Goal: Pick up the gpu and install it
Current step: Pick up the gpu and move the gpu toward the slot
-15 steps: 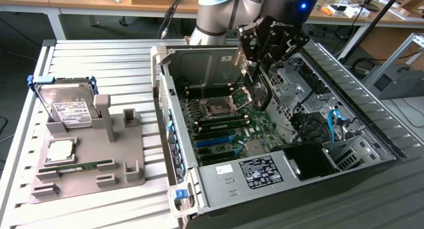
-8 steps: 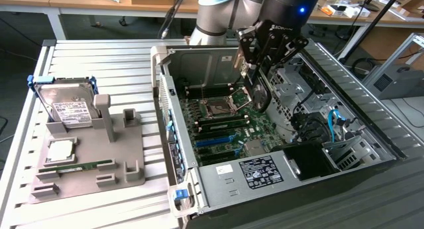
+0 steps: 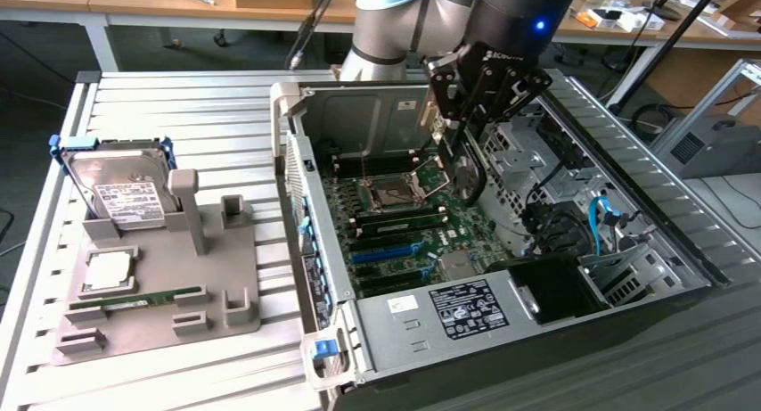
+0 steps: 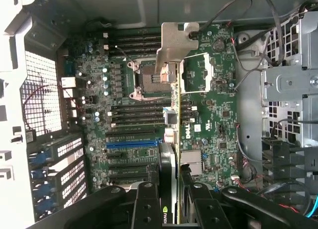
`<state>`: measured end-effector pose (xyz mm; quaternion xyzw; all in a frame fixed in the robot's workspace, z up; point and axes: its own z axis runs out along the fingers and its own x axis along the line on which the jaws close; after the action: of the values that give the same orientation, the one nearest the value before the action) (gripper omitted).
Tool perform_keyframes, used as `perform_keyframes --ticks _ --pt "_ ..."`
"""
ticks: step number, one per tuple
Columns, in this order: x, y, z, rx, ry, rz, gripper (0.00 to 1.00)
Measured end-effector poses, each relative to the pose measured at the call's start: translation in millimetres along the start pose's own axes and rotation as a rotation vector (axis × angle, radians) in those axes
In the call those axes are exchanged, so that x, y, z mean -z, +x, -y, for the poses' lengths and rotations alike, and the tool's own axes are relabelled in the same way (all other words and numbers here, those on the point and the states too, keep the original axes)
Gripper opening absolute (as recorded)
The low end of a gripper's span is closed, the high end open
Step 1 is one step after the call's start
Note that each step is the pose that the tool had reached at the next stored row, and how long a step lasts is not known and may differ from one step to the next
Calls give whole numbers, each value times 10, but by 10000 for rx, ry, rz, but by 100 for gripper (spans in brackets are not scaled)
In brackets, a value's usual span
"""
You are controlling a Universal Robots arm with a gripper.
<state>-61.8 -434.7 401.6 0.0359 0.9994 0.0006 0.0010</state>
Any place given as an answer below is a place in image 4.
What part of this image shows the blue expansion slot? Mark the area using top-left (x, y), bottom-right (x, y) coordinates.
top-left (106, 138), bottom-right (161, 150)

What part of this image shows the metal drive cage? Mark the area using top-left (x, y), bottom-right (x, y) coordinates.
top-left (260, 10), bottom-right (318, 150)

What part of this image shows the blue wire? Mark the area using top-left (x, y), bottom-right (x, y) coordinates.
top-left (305, 194), bottom-right (318, 219)

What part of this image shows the black wire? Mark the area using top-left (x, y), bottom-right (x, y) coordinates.
top-left (190, 0), bottom-right (287, 69)

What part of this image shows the black ribbed plastic holder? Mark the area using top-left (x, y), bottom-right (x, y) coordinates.
top-left (262, 137), bottom-right (312, 185)

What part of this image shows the blue card retention clip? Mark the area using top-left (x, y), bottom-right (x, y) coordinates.
top-left (28, 152), bottom-right (49, 165)

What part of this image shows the metal socket cover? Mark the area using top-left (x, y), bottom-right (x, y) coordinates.
top-left (180, 52), bottom-right (216, 93)

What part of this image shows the black expansion slot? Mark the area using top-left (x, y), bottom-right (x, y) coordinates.
top-left (105, 129), bottom-right (158, 138)

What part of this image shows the grey chipset heatsink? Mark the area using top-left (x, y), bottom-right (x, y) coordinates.
top-left (180, 151), bottom-right (202, 177)

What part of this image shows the CPU socket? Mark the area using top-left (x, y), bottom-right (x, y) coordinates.
top-left (126, 57), bottom-right (175, 101)

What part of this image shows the green motherboard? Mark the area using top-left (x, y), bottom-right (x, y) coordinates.
top-left (58, 22), bottom-right (239, 190)

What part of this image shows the coin cell battery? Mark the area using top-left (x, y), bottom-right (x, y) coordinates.
top-left (213, 39), bottom-right (226, 53)

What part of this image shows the open PC case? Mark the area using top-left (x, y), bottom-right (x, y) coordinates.
top-left (0, 0), bottom-right (318, 229)

